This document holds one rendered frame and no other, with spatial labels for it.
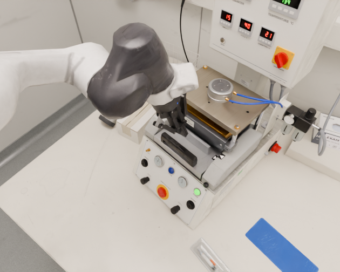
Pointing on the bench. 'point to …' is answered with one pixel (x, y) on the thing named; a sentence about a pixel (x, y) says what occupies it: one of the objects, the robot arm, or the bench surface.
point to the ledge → (329, 160)
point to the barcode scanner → (107, 120)
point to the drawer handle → (179, 148)
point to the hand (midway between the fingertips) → (181, 128)
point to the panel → (170, 182)
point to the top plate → (225, 101)
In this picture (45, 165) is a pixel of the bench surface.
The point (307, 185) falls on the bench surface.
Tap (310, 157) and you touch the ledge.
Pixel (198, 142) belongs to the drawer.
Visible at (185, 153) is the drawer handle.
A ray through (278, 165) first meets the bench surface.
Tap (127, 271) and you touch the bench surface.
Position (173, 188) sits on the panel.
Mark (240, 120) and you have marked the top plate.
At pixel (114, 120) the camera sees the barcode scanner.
